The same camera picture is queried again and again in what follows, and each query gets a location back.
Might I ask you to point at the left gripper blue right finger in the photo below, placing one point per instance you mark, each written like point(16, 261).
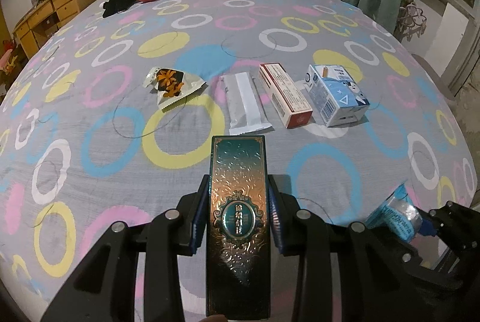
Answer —
point(278, 215)

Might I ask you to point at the red white medicine box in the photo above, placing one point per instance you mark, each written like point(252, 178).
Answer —
point(292, 107)

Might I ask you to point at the blue white carton box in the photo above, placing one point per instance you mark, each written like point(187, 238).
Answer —
point(335, 94)

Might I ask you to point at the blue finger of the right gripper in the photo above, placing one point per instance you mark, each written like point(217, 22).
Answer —
point(427, 229)

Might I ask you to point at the blue crinkled wrapper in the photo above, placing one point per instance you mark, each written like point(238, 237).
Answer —
point(399, 214)

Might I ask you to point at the black and white plush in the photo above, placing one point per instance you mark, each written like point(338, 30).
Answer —
point(112, 7)

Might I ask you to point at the orange flower snack wrapper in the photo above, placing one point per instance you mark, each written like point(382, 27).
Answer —
point(172, 85)

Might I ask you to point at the teal gold ornate box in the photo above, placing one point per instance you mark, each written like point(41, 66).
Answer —
point(238, 273)

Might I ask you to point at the bed with ring-patterned sheet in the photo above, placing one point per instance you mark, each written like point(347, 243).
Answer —
point(112, 119)

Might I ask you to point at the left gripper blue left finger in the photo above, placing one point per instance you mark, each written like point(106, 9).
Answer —
point(199, 215)

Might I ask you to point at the silver white sachet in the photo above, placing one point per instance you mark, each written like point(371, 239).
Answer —
point(246, 113)

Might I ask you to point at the wooden desk with drawers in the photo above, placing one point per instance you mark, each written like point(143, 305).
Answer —
point(43, 21)

